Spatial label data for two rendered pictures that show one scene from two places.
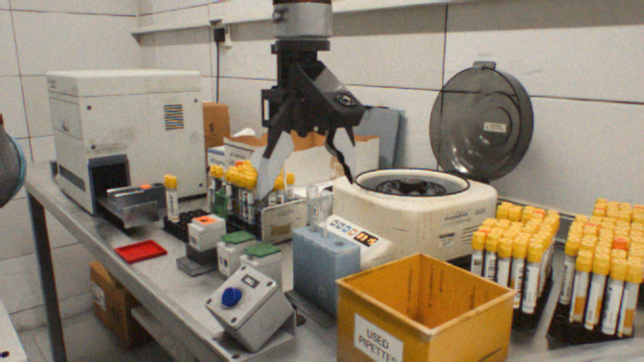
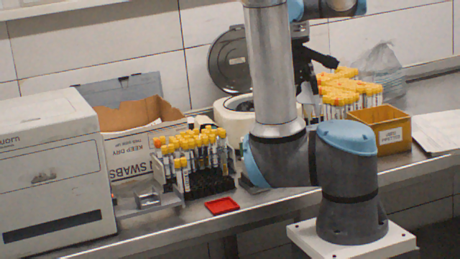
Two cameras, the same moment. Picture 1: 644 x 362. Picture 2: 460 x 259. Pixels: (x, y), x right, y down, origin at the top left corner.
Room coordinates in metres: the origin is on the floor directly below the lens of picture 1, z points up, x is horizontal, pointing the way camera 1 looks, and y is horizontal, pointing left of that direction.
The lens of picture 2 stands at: (0.21, 1.79, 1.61)
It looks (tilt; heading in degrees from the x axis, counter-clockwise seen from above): 19 degrees down; 290
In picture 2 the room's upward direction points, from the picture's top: 6 degrees counter-clockwise
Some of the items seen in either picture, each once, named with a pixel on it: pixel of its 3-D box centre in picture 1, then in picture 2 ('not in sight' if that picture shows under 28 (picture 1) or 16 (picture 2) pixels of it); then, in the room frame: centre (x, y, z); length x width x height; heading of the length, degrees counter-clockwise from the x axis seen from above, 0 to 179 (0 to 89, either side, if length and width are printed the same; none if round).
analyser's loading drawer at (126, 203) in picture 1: (123, 199); (139, 203); (0.97, 0.40, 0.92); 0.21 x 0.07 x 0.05; 40
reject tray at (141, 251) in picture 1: (140, 251); (221, 205); (0.79, 0.31, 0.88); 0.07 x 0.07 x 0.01; 40
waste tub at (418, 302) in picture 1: (422, 328); (379, 131); (0.47, -0.11, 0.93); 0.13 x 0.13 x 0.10; 36
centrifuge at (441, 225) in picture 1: (402, 214); (259, 121); (0.82, -0.15, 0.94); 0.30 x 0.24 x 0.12; 121
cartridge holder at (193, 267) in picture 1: (208, 254); (254, 180); (0.75, 0.18, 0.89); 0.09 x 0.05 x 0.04; 130
